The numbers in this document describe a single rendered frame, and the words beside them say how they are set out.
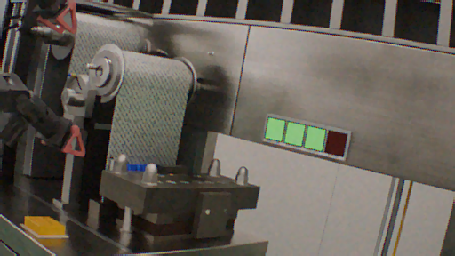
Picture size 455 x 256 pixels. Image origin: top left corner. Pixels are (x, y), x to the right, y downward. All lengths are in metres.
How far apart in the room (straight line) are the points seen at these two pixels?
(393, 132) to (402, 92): 0.09
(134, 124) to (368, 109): 0.56
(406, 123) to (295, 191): 2.98
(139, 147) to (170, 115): 0.12
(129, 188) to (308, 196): 2.97
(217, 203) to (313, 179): 2.78
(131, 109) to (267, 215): 3.02
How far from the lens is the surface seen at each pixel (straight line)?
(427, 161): 1.29
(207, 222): 1.40
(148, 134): 1.50
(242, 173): 1.53
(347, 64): 1.40
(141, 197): 1.27
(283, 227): 4.31
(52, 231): 1.22
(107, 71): 1.42
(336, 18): 1.45
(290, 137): 1.46
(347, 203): 4.02
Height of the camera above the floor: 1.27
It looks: 4 degrees down
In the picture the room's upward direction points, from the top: 10 degrees clockwise
